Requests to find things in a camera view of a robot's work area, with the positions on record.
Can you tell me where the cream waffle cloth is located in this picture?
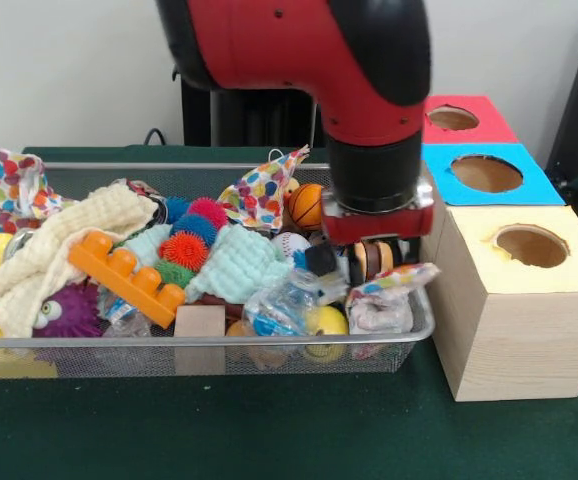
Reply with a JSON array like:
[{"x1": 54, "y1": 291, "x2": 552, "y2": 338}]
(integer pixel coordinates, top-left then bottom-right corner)
[{"x1": 0, "y1": 182, "x2": 160, "y2": 339}]

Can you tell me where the mint green waffle cloth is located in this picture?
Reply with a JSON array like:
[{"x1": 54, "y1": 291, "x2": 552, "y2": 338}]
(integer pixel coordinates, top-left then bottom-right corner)
[{"x1": 118, "y1": 222, "x2": 293, "y2": 305}]

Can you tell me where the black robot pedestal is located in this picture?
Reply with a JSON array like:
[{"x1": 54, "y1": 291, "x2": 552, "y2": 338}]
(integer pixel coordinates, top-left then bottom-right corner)
[{"x1": 173, "y1": 64, "x2": 333, "y2": 149}]

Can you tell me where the toy hamburger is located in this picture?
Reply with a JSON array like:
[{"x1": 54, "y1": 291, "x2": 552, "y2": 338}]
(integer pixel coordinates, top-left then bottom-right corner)
[{"x1": 354, "y1": 239, "x2": 395, "y2": 281}]

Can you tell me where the small orange basketball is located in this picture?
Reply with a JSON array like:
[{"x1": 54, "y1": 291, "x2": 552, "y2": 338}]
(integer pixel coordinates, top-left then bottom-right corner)
[{"x1": 287, "y1": 183, "x2": 326, "y2": 231}]

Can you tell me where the orange plastic building block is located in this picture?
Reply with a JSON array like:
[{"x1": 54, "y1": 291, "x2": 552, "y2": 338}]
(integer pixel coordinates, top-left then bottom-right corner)
[{"x1": 67, "y1": 230, "x2": 187, "y2": 329}]

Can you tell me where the crumpled clear plastic bottle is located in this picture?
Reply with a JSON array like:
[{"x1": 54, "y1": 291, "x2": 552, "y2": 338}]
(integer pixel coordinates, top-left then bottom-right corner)
[{"x1": 242, "y1": 268, "x2": 349, "y2": 337}]

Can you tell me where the silver wire mesh bin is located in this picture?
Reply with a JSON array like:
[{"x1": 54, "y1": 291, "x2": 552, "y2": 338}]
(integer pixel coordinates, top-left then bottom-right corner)
[{"x1": 0, "y1": 160, "x2": 436, "y2": 380}]

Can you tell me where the silver plastic toy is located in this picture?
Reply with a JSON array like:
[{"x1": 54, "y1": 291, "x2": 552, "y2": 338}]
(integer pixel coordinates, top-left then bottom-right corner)
[{"x1": 303, "y1": 242, "x2": 343, "y2": 279}]

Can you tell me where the colourful dotted cloth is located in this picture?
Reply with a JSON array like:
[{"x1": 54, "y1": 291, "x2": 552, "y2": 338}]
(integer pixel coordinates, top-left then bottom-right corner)
[
  {"x1": 217, "y1": 143, "x2": 310, "y2": 231},
  {"x1": 344, "y1": 263, "x2": 443, "y2": 335},
  {"x1": 0, "y1": 148, "x2": 78, "y2": 234}
]

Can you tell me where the wooden box with three holes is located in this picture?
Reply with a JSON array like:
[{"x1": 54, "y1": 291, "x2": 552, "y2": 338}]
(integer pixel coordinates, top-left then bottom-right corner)
[{"x1": 421, "y1": 93, "x2": 578, "y2": 403}]

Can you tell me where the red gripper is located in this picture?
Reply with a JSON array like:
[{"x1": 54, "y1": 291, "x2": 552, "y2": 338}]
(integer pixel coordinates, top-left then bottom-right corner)
[{"x1": 321, "y1": 182, "x2": 436, "y2": 284}]

